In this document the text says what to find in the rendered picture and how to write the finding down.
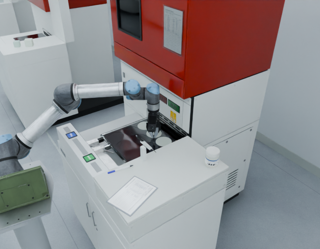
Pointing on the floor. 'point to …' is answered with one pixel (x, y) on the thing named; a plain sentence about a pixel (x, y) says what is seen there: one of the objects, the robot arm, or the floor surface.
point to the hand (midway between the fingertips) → (153, 137)
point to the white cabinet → (183, 229)
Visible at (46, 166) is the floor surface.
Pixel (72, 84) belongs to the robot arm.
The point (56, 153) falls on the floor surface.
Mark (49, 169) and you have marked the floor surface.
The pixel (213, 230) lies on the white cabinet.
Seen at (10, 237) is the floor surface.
